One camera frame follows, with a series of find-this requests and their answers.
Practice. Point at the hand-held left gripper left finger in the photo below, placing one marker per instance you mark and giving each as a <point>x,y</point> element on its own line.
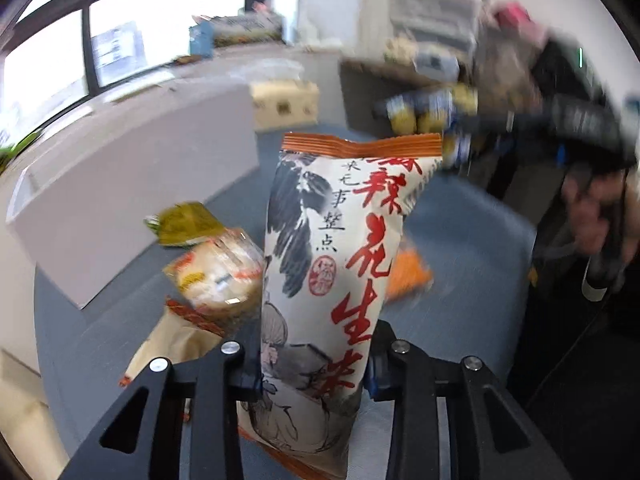
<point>220,385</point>

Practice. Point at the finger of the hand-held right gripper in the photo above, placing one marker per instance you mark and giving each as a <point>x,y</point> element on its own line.
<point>505,122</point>
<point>515,149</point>

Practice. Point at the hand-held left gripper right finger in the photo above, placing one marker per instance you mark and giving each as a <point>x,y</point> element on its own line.
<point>400,375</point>

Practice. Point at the white ink-drawing peanut packet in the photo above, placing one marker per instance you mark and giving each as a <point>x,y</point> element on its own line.
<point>320,260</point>

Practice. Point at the white cardboard box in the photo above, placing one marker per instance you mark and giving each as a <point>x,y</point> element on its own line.
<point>125,185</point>

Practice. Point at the person's right hand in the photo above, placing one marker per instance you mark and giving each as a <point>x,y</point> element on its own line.
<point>585,215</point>

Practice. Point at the clear plastic container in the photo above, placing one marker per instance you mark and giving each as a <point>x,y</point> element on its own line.
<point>505,65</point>

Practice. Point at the brown paper snack packet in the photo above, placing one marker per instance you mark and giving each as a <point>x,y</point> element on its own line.
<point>170,342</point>

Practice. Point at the white black-rimmed case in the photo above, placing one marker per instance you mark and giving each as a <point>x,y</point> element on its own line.
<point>436,65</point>

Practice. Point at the orange snack packet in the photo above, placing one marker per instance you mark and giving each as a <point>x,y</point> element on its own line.
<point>407,275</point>

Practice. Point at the pink box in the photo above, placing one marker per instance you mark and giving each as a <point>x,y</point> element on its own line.
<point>517,20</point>

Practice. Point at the round rice cracker packet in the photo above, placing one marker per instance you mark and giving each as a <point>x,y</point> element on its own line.
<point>215,275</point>

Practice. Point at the clear plastic drawer unit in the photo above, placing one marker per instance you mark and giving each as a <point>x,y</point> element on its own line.
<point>435,15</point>

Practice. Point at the white green printed box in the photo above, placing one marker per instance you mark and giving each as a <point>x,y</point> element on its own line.
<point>399,47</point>

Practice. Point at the olive yellow snack packet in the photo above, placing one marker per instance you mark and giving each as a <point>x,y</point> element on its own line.
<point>185,222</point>

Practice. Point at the yellow tissue pack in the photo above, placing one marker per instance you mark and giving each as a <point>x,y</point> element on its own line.
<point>285,102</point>

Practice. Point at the printed tissue box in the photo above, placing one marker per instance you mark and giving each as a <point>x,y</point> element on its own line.
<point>245,30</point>

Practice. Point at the blue carton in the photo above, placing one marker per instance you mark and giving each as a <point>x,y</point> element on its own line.
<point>201,40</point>

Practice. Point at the black window frame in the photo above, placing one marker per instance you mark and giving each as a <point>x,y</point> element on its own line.
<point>90,50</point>

